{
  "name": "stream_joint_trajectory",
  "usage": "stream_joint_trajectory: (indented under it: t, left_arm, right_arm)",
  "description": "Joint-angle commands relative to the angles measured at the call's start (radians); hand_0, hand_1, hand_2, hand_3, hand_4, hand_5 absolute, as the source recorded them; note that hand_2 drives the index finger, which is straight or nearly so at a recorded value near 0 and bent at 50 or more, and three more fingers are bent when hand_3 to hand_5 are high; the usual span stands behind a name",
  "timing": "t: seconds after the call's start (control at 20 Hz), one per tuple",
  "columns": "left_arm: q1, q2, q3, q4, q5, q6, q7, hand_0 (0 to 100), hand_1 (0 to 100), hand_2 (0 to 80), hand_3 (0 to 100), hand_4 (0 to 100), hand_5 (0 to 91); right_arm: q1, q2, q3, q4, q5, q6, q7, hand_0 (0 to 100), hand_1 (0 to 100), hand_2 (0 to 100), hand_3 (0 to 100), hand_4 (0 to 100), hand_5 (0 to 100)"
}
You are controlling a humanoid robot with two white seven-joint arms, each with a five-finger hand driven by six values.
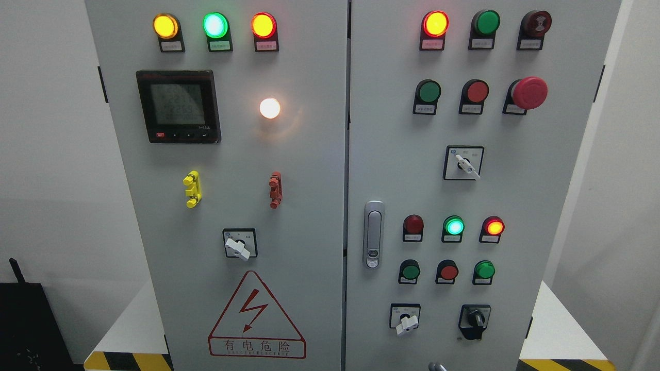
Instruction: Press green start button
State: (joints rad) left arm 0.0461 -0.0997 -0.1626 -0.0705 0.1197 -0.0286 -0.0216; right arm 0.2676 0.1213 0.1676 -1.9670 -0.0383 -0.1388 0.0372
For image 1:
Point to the white platform with hazard stripes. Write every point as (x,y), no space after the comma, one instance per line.
(555,341)

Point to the green start push button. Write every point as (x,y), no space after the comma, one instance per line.
(409,272)

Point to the white glowing indicator light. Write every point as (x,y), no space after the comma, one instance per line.
(270,108)

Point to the left door rotary selector switch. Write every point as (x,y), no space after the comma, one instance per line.
(240,243)

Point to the green push button second row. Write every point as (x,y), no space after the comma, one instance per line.
(426,97)

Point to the red emergency stop mushroom button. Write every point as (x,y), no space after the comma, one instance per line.
(525,94)

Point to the red indicator light lower right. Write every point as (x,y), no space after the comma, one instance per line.
(491,230)

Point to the red indicator light lower left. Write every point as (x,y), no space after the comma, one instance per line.
(413,227)

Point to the green indicator light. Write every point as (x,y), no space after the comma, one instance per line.
(218,33)
(453,228)

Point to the silver cabinet door handle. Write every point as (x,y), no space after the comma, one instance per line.
(372,236)

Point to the red push button second row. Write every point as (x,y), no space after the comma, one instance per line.
(472,97)

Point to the green indicator light top left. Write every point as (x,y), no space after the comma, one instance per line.
(218,33)

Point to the dark red buzzer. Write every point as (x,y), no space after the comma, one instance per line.
(532,30)

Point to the red push button lower row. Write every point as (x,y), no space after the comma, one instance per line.
(447,272)

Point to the green push button top right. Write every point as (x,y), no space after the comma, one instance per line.
(483,30)

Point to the upper right rotary selector switch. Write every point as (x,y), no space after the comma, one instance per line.
(463,162)

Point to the red indicator light left door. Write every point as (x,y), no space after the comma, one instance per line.
(264,28)

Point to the red electrical hazard warning sticker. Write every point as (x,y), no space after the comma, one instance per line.
(254,324)

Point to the black box with antenna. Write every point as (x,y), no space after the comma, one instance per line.
(30,337)

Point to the black digital power meter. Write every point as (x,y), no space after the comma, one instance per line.
(179,106)

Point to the green indicator light lower middle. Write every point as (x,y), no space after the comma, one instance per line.
(453,228)

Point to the grey electrical control cabinet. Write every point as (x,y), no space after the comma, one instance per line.
(345,76)

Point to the lower white rotary selector switch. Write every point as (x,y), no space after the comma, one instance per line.
(404,317)

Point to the red indicator light right door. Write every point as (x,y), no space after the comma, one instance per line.
(433,30)

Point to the yellow test terminal block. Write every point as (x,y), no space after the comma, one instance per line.
(193,189)

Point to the black knob selector switch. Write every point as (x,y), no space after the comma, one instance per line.
(473,321)

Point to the green push button lower right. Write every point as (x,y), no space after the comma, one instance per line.
(483,273)

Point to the yellow indicator light top left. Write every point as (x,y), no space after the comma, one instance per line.
(169,34)

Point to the red test terminal block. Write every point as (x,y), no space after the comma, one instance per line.
(276,189)

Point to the red indicator light door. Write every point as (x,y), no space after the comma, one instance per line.
(433,30)
(264,28)

